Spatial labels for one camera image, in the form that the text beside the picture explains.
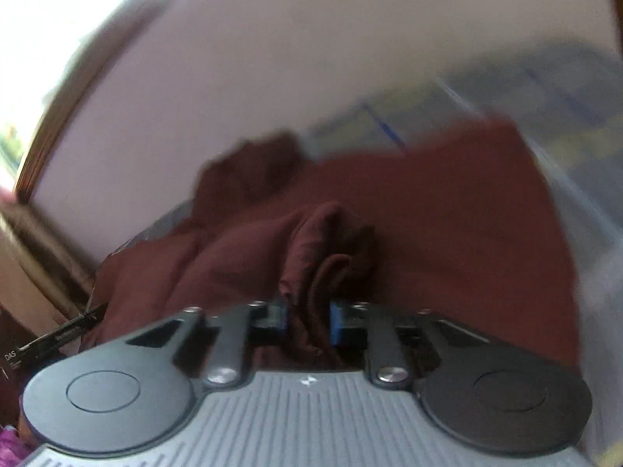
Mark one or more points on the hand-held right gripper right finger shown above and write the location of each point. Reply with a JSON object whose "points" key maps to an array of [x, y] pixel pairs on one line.
{"points": [[340, 321]]}

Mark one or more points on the maroon garment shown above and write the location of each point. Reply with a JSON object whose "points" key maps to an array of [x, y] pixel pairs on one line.
{"points": [[438, 233]]}

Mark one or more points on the brown cardboard box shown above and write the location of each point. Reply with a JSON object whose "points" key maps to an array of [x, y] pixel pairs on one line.
{"points": [[34, 253]]}

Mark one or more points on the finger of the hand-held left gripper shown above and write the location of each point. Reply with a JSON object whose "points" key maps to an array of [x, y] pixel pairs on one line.
{"points": [[90, 317]]}

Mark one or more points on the wooden framed window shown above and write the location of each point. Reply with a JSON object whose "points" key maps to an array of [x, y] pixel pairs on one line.
{"points": [[73, 107]]}

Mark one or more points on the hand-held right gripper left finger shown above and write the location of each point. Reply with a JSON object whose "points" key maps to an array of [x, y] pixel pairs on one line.
{"points": [[278, 317]]}

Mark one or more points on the grey checked bed sheet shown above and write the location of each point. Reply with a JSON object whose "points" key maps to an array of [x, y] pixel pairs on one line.
{"points": [[559, 121]]}

